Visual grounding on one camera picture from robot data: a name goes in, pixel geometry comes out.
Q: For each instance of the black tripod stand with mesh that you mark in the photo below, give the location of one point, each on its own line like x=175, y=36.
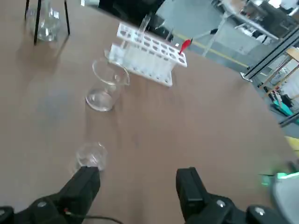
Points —
x=67, y=21

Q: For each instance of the large glass beaker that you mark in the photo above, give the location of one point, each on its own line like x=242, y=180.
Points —
x=102, y=98

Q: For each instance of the red dropper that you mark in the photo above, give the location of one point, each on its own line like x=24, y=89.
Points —
x=184, y=45

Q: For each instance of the black office chair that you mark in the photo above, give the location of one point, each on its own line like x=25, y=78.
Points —
x=130, y=9

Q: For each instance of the white test tube rack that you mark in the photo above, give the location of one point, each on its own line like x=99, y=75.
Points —
x=149, y=60

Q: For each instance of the small glass beaker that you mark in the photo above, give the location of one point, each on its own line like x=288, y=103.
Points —
x=91, y=156

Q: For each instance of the clear glass flask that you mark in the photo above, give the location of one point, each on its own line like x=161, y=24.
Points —
x=46, y=28

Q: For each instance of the aluminium frame post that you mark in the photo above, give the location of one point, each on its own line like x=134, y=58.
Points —
x=268, y=63

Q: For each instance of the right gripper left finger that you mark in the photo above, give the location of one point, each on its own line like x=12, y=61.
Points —
x=77, y=186

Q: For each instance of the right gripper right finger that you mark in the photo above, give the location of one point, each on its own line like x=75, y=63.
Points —
x=194, y=191

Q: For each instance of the glass test tube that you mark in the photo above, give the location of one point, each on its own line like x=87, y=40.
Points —
x=144, y=23

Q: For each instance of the white desk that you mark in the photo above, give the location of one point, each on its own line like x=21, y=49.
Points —
x=245, y=21

